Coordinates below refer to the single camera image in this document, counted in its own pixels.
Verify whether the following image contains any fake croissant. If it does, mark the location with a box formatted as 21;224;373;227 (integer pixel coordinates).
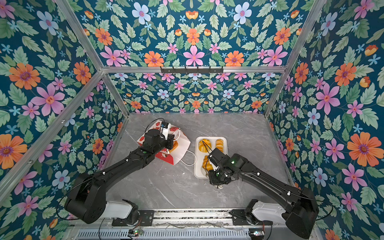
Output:
202;155;214;172

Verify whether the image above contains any long ridged fake bread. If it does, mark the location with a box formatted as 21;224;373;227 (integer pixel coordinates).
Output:
216;139;224;153

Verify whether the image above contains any red white paper bag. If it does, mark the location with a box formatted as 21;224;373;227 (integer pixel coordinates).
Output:
135;118;191;166

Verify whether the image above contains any orange fake pretzel bread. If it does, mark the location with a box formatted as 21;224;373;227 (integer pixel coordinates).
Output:
169;141;179;153

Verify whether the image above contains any ring shaped fake bread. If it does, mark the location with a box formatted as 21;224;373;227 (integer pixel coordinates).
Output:
198;139;212;153

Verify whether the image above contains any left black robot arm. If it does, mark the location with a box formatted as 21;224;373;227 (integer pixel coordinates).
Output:
65;129;175;224

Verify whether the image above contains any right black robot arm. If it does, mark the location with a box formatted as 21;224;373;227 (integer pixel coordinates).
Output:
207;149;319;240

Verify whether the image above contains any white rectangular tray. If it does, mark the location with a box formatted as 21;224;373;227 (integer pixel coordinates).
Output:
194;137;228;179

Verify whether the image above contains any right circuit board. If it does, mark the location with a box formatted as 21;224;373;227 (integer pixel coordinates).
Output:
249;229;265;240

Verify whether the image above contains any circuit board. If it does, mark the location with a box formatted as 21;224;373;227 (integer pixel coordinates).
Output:
128;229;144;238
249;229;265;240

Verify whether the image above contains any left circuit board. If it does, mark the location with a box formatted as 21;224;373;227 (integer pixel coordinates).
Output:
128;229;144;238

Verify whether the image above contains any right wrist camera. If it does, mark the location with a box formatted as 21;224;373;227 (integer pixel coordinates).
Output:
209;156;219;170

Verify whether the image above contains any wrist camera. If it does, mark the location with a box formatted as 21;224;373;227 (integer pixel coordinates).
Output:
209;156;219;170
160;121;171;140

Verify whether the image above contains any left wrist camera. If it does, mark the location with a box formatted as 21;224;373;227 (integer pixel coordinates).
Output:
160;121;171;140

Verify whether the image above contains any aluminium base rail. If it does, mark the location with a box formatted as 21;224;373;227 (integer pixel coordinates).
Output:
67;207;317;229

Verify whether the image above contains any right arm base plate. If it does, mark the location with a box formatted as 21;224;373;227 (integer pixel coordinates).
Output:
229;209;273;226

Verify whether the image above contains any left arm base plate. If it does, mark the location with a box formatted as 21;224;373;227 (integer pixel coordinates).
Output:
112;210;155;227

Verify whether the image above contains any black hook rail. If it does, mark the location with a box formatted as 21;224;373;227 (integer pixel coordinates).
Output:
160;67;224;74

